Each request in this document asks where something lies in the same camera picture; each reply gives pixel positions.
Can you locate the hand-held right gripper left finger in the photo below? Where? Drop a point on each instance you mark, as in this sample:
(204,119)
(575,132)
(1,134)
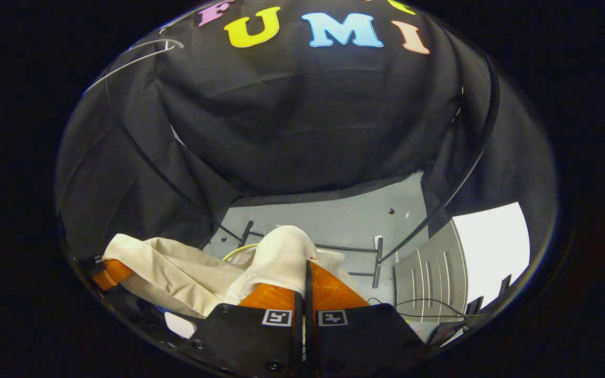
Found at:
(250,341)

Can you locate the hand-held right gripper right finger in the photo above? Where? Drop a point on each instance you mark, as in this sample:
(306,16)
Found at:
(365,341)

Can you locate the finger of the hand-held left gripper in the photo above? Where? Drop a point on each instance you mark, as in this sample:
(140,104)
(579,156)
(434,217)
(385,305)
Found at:
(113,273)

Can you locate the cream collared shirt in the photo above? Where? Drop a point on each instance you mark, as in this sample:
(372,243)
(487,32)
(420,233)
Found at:
(176,273)

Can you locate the white plastic clothes hanger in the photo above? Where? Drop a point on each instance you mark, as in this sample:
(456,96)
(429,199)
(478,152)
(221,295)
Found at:
(172,48)

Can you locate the grey metal cabinet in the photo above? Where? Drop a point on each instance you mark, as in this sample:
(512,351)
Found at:
(428,273)

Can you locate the black backdrop cloth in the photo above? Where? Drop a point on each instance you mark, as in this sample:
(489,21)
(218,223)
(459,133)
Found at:
(308,115)

